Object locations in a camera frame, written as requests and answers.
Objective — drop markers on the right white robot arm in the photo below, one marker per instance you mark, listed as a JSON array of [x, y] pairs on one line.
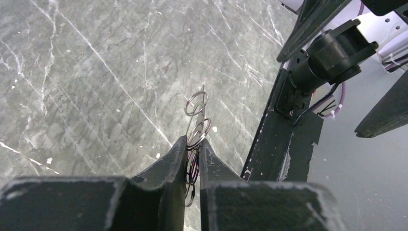
[[336, 41]]

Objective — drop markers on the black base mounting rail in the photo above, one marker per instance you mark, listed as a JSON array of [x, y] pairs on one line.
[[280, 151]]

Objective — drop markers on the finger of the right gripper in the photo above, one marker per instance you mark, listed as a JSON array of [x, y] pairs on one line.
[[391, 112], [313, 16]]

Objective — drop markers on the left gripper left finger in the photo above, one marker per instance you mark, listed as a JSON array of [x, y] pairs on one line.
[[153, 200]]

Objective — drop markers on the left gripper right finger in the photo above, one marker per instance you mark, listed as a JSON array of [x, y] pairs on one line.
[[229, 203]]

